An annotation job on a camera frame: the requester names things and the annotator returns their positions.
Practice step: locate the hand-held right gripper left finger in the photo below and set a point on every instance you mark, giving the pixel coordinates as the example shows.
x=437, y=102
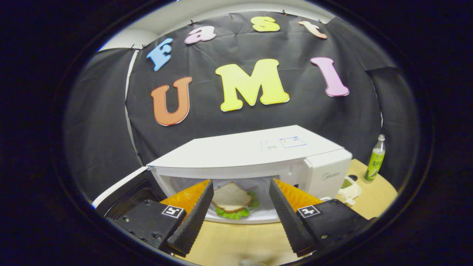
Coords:
x=192, y=221

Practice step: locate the bread and lettuce sandwich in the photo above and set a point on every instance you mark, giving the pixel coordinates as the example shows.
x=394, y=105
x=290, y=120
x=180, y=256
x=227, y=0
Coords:
x=231, y=197

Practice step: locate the white divided dish with beans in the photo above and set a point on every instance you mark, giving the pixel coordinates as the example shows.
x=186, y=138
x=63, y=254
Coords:
x=351, y=192

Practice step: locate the black backdrop cloth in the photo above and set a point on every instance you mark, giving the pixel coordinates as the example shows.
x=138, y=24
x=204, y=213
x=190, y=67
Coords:
x=314, y=118

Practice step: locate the white microwave oven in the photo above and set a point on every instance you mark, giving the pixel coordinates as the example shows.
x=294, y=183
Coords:
x=240, y=147

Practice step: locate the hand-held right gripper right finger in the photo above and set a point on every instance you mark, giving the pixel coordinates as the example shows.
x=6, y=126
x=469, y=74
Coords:
x=290, y=221

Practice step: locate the green drink bottle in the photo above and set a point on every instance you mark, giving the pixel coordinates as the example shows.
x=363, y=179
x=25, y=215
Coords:
x=374, y=164

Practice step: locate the small black round cap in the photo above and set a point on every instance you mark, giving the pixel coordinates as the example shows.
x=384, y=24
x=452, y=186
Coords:
x=353, y=177

